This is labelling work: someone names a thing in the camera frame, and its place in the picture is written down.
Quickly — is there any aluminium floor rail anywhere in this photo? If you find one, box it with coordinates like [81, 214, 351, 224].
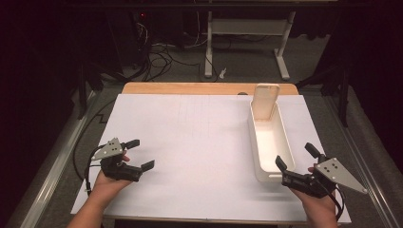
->
[322, 94, 403, 228]
[18, 89, 98, 228]

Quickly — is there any white hanging cable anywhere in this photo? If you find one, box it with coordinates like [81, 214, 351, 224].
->
[195, 10, 202, 46]

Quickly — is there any tangle of floor cables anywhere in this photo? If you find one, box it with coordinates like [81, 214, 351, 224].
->
[132, 22, 220, 83]

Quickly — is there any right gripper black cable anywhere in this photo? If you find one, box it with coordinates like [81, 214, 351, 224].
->
[317, 180, 346, 222]

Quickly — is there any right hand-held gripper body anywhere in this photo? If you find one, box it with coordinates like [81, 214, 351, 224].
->
[280, 153, 369, 200]

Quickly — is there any person's right hand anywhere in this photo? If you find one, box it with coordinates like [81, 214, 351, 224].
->
[289, 166, 338, 219]

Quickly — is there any dark computer tower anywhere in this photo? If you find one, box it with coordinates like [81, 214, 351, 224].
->
[106, 10, 150, 74]

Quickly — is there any white metal stand frame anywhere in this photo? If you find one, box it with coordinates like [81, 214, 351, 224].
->
[203, 10, 297, 81]

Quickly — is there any white table sheet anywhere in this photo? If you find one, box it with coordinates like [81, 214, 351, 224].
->
[70, 93, 352, 224]

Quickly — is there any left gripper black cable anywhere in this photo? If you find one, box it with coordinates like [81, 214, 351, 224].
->
[84, 143, 107, 196]

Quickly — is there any white plastic bin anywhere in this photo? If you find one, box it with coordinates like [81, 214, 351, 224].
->
[249, 100, 297, 183]

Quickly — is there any orange and white packet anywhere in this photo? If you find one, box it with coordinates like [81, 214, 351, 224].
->
[251, 83, 281, 122]

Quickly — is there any black metal stand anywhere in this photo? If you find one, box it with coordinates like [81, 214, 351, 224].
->
[296, 63, 353, 128]
[75, 60, 106, 121]

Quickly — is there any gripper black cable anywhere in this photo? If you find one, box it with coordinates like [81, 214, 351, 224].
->
[317, 180, 346, 222]
[84, 143, 107, 196]

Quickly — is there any person's left hand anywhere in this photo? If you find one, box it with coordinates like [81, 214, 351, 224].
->
[91, 153, 133, 200]

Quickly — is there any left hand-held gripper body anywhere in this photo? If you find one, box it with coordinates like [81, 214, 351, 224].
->
[90, 137, 144, 183]

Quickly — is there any black cable on floor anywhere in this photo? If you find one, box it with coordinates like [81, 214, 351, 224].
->
[71, 98, 118, 182]

